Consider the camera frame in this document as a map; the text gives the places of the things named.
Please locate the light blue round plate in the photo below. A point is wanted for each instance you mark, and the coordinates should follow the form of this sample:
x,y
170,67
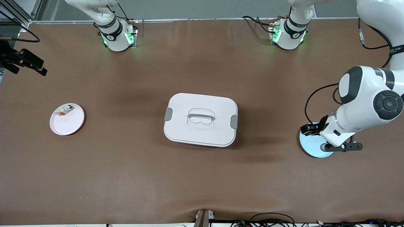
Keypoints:
x,y
312,146

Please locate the pink round plate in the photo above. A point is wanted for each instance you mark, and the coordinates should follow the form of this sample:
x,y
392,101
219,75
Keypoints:
x,y
68,124

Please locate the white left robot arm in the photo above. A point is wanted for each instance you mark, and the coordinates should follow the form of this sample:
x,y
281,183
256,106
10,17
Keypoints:
x,y
359,104

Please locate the aluminium frame profile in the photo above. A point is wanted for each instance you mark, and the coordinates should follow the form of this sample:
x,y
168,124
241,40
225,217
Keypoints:
x,y
19,14

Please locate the brown camera mount bracket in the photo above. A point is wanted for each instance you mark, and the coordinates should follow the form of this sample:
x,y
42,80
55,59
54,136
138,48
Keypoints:
x,y
203,219

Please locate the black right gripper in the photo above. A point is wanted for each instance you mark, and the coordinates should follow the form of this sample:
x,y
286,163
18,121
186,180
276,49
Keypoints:
x,y
15,58

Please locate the white lidded storage box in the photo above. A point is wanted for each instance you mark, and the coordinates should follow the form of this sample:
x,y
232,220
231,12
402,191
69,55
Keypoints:
x,y
202,132

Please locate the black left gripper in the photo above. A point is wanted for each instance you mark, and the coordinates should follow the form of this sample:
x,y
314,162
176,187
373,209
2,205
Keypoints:
x,y
322,124

